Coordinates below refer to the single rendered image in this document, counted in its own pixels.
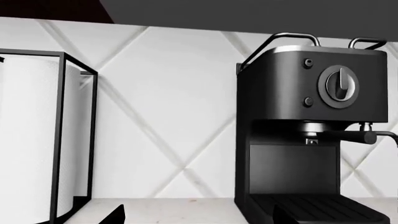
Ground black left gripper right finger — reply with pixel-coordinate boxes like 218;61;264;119
272;203;299;224

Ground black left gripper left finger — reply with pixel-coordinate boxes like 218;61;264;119
98;203;126;224

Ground black espresso machine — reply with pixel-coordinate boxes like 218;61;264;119
234;32;398;224

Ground white paper towel roll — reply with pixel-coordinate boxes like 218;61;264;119
0;57;82;224

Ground black wire frame holder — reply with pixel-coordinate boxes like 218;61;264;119
0;48;99;224

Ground dark grey wall cabinet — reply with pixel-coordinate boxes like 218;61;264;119
0;0;398;42

